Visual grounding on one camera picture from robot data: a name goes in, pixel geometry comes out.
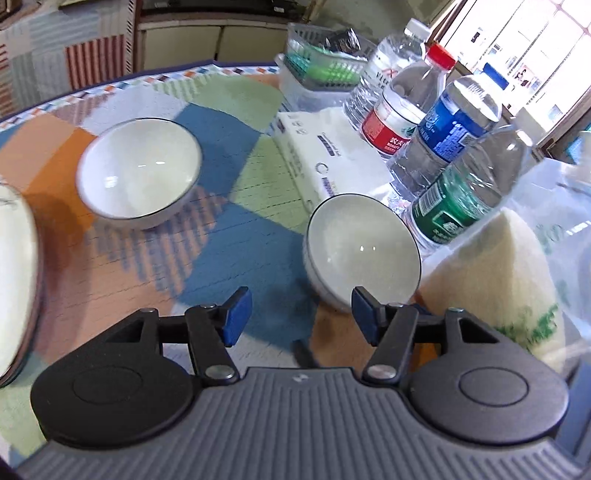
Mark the clear plastic basket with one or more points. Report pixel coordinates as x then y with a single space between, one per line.
323 62

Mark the blue label water bottle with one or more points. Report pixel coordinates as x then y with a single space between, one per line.
445 134

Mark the white dark-rimmed bowl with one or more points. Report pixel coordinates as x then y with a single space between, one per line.
362 249
138 170

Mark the red label water bottle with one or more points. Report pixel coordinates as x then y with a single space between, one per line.
397 124

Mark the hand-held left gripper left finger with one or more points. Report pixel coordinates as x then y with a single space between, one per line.
235 318

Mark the clear white-cap water bottle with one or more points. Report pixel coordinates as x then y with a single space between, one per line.
392 64

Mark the patchwork counter cloth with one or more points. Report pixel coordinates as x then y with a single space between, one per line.
60 60

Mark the window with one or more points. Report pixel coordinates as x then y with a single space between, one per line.
521 60

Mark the cream lower cabinet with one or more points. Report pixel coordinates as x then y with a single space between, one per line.
207 44

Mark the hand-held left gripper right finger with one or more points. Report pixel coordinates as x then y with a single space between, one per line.
364 318

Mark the black gas stove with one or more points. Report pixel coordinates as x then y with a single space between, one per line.
207 5

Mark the green label water bottle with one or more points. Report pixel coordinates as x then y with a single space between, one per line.
457 205

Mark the clear plastic container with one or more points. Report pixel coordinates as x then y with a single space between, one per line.
304 94

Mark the large white dark-rimmed plate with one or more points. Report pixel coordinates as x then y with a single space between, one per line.
11 277

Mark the white tissue pack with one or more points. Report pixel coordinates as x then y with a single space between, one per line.
318 147

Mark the patchwork tablecloth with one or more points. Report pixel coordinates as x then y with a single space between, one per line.
138 277

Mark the plastic bag with yellow item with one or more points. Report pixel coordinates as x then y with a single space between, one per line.
498 277

